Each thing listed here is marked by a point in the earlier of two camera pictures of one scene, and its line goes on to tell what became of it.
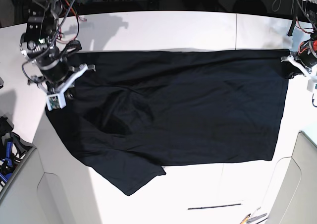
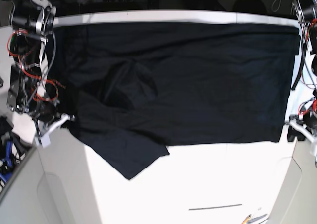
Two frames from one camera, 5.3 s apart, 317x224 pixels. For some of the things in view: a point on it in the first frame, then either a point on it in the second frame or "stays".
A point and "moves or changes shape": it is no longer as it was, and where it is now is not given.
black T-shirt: [139, 110] moves or changes shape
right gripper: [292, 58] → [295, 122]
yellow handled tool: [245, 219] stays
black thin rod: [214, 206] stays
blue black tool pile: [13, 149] stays
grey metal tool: [256, 218] stays
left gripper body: [78, 71] → [44, 136]
